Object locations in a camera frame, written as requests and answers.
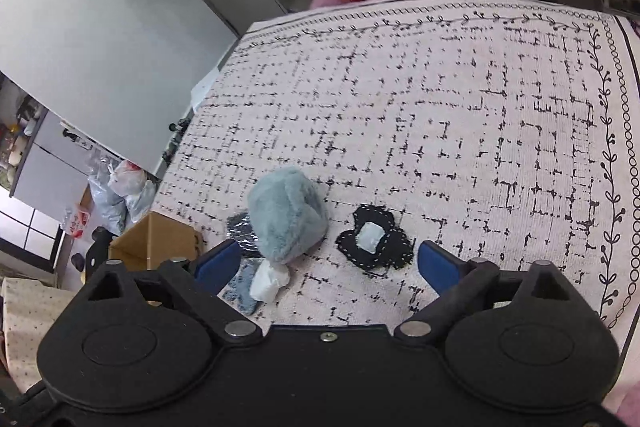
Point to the denim fabric toy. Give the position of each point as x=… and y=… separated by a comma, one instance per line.
x=244, y=293

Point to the red snack packet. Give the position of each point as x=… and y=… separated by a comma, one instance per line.
x=77, y=222

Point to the light grey wardrobe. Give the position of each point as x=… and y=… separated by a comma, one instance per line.
x=100, y=32

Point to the cream dotted curtain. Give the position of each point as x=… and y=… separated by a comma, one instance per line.
x=25, y=332

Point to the white plastic bag red print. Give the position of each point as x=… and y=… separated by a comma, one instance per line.
x=127, y=177

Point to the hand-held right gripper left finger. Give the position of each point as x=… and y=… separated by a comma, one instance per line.
x=220, y=263

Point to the cardboard box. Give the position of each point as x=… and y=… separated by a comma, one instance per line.
x=160, y=237

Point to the small white cloth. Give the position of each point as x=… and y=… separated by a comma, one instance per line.
x=267, y=284

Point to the cluttered shelf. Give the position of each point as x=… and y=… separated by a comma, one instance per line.
x=20, y=132

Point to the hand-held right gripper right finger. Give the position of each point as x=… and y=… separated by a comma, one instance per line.
x=439, y=266

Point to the grey plastic bag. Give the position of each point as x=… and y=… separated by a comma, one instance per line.
x=105, y=199

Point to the black dice cushion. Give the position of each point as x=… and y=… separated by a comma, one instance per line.
x=95, y=247

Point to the crinkled clear plastic bag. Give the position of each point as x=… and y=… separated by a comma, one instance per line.
x=240, y=229

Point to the grey plush mouse toy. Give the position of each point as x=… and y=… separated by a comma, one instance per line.
x=287, y=217

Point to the black flower-shaped fabric patch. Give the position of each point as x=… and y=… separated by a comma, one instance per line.
x=354, y=248

